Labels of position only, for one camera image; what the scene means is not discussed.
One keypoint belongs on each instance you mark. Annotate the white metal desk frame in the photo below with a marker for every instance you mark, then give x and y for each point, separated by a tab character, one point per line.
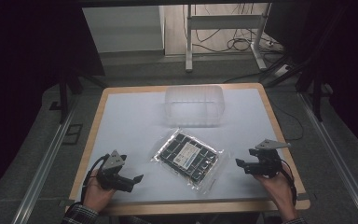
225	34

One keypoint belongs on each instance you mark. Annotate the white power strip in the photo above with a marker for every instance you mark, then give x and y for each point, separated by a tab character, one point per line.
282	71

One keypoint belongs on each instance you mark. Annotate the clear plastic storage box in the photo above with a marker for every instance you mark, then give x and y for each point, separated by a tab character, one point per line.
194	105

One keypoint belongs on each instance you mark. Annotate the person's right hand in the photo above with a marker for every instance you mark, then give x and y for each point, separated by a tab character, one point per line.
278	191

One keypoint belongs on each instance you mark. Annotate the white cabinet panel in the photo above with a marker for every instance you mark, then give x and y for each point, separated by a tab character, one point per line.
123	28

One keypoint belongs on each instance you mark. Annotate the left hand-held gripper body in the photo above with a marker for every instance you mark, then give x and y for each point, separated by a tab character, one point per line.
113	174

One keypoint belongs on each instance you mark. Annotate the clear bag of dark packets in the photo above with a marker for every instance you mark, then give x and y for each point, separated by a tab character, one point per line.
188	159

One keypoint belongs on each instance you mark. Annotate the black tripod stand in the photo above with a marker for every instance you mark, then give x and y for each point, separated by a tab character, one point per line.
313	77
66	90

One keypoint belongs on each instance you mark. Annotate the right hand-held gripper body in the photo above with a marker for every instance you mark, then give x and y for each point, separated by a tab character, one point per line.
265	160

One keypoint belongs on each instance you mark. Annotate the person's left hand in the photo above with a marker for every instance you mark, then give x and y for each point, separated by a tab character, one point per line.
96	193

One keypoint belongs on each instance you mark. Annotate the aluminium floor rail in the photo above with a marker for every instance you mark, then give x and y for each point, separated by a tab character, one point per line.
43	161
338	161

